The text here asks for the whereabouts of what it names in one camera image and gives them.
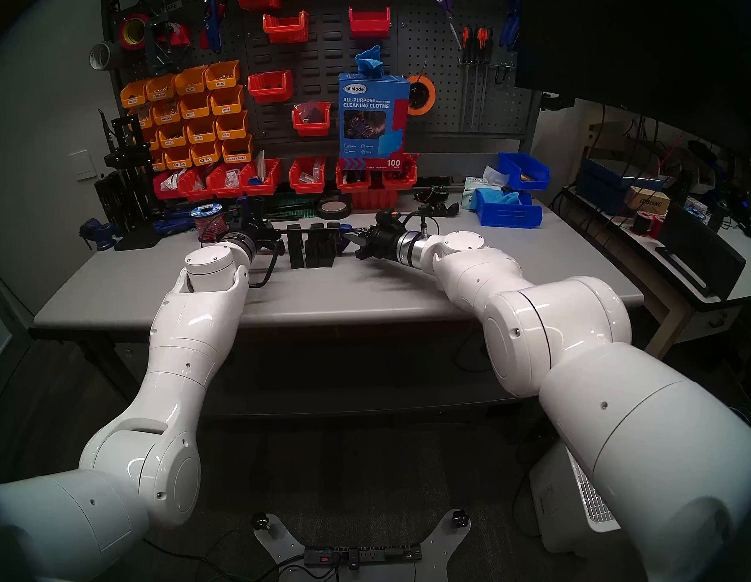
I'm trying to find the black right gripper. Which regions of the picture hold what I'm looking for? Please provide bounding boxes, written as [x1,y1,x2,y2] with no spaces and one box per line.
[345,224,404,263]

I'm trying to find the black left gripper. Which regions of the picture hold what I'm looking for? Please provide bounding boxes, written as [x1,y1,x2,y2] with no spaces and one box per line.
[248,220,286,253]

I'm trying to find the blue bar clamp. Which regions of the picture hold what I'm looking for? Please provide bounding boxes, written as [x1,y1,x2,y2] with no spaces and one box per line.
[238,192,357,258]

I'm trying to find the blue black quick clamp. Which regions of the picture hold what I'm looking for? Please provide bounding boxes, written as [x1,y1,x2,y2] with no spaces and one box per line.
[152,208,201,236]

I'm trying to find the dark green C-clamp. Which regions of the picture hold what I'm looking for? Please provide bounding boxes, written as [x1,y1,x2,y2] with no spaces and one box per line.
[143,0,194,74]

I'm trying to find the black tape roll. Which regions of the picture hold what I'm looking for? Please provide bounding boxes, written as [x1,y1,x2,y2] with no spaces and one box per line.
[317,194,352,221]

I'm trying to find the green cutting mat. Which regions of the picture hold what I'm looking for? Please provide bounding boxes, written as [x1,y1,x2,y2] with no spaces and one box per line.
[223,194,318,221]

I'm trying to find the blue cleaning cloths box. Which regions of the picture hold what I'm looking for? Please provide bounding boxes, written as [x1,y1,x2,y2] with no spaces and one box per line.
[335,70,415,171]

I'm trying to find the white tissue box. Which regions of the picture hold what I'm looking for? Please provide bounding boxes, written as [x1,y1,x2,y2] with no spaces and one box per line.
[459,165,510,211]

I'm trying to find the blue plastic storage bin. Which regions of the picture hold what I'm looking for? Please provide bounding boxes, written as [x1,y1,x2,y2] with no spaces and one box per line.
[498,151,552,193]
[475,186,544,231]

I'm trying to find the orange tape roll on pegboard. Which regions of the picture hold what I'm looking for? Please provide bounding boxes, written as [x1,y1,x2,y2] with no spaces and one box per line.
[406,74,437,117]

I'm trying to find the black metal stand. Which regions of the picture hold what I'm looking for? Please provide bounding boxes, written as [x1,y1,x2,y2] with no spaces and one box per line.
[99,107,163,252]

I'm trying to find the blue bench vise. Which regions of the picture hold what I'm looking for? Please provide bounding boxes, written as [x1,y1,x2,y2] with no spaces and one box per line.
[78,217,119,252]

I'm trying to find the blue microfiber cloth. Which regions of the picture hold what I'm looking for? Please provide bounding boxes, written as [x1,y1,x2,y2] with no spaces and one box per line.
[355,45,384,79]

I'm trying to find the dark grey pegboard panel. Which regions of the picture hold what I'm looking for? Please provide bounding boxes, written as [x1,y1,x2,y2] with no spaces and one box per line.
[99,0,540,158]

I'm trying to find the orange black screwdriver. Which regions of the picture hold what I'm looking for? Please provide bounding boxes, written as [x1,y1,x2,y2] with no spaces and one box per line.
[454,27,476,132]
[466,28,490,129]
[481,29,499,125]

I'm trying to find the blue crate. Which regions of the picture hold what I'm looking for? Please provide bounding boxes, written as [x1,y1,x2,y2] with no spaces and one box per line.
[575,155,664,217]

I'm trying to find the red tape roll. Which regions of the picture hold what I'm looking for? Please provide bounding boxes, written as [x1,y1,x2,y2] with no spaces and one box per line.
[118,13,153,51]

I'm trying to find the cardboard box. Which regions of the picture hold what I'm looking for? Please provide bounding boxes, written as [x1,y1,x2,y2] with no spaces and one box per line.
[624,186,672,215]

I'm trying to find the black power strip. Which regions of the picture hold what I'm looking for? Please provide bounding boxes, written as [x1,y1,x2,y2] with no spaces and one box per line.
[303,542,423,568]

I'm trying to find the white air purifier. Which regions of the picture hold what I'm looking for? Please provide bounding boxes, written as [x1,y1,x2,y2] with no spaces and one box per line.
[527,438,623,560]

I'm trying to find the black laptop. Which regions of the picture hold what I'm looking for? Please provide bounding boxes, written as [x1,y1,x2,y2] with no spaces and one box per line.
[654,203,749,304]

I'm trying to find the black monitor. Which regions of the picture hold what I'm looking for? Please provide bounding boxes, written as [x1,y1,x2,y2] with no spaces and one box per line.
[512,0,751,164]

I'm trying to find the white side desk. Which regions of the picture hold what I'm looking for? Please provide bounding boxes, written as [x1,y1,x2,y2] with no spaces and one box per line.
[557,175,751,385]

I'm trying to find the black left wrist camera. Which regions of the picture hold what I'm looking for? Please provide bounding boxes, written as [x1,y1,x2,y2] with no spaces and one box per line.
[230,199,263,231]

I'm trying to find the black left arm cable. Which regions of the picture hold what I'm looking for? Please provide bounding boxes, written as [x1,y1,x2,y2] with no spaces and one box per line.
[248,245,284,289]

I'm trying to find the white light switch plate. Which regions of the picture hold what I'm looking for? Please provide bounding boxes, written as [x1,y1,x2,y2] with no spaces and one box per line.
[68,149,98,181]

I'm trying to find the grey duct tape roll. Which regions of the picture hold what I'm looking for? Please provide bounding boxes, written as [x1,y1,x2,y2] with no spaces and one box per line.
[89,40,125,72]

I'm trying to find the blue handled pliers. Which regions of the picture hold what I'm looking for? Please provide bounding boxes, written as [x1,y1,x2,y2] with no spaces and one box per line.
[497,0,525,51]

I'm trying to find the small red wire spool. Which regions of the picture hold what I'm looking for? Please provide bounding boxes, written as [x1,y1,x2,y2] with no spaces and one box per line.
[633,210,665,239]

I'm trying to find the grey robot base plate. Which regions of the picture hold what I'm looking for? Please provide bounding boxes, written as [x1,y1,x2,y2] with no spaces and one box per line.
[250,504,475,582]

